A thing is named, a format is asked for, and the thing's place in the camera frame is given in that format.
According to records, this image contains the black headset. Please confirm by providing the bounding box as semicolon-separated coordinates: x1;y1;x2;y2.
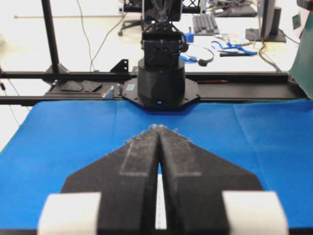
188;44;215;67

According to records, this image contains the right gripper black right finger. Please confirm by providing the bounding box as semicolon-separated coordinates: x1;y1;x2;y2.
157;127;289;235

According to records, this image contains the black keyboard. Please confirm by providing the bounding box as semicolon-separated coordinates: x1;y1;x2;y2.
192;14;220;36

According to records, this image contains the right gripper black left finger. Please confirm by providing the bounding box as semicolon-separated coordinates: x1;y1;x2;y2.
38;130;159;235

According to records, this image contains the black monitor stand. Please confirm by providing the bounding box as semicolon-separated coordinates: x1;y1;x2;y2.
245;0;286;43

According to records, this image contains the green mat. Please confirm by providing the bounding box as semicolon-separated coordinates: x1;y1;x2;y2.
290;12;313;99

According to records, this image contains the black aluminium frame rail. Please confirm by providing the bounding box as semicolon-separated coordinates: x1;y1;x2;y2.
0;71;308;110

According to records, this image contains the blue lanyard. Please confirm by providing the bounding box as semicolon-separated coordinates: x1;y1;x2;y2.
211;40;259;56

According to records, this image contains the black vertical frame post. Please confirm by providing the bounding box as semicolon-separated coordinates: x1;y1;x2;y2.
41;0;69;74

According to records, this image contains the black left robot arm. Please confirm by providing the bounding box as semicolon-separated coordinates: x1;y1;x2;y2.
122;0;200;110

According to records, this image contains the black office chair base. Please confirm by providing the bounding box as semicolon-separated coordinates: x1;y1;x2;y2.
118;17;145;37

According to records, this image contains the blue table cloth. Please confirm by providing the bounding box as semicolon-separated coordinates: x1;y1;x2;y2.
0;100;313;229

